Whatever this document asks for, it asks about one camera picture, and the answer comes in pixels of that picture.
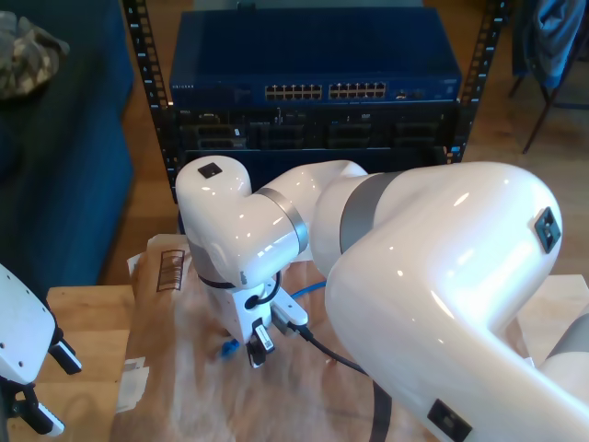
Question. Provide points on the brown paper mailer bag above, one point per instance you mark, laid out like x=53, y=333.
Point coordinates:
x=184, y=391

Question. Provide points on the blue box under rack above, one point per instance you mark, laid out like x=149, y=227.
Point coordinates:
x=181, y=225

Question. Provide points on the blue sofa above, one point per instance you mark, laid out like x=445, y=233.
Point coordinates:
x=60, y=184

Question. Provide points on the black rack shelf tray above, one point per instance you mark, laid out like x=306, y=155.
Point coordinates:
x=285, y=161

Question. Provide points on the black Dell rack server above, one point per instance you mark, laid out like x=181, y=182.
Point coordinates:
x=317, y=133

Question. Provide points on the camouflage cloth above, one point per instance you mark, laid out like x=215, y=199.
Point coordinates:
x=27, y=60

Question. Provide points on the dark metal chair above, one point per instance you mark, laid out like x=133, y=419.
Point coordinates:
x=550, y=99

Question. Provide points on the blue jacket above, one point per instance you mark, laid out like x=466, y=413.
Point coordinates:
x=547, y=37

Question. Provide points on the blue Netgear network switch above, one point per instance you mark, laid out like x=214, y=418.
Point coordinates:
x=313, y=46

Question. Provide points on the black perforated rack post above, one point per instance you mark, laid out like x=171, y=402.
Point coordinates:
x=488, y=41
x=142, y=46

